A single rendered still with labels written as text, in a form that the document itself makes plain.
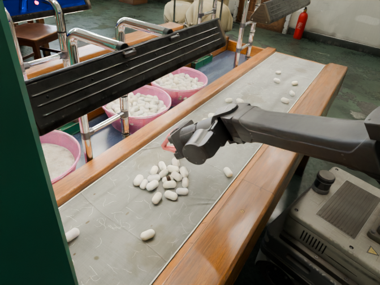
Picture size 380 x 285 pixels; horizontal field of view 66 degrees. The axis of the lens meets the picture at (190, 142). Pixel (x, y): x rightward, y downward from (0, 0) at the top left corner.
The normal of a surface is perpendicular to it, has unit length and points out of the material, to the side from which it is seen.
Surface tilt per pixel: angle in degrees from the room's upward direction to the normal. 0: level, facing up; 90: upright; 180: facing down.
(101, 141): 0
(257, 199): 0
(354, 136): 47
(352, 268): 90
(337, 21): 88
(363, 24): 90
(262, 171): 0
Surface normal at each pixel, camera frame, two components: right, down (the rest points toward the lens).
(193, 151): -0.44, 0.59
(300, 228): -0.72, 0.36
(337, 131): -0.55, -0.75
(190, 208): 0.08, -0.81
